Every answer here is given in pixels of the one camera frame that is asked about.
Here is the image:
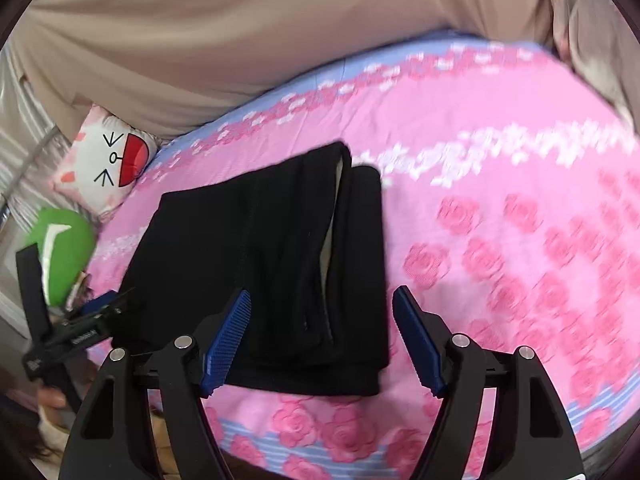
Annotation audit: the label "beige curtain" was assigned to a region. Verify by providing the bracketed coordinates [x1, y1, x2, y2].
[9, 0, 552, 138]

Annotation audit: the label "white cat face pillow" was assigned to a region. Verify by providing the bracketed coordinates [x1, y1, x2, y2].
[51, 104, 157, 220]

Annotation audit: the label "green plush toy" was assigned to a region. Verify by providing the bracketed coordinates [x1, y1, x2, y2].
[25, 207, 96, 308]

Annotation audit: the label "person's left hand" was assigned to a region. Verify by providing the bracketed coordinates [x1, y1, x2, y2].
[37, 385, 67, 425]

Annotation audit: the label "pink floral bed sheet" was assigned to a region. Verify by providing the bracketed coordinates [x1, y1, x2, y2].
[89, 35, 639, 466]

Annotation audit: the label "grey pink clothes pile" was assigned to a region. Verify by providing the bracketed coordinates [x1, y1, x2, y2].
[550, 0, 639, 129]

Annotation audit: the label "black pants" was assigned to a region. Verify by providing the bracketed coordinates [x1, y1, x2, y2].
[112, 142, 390, 396]

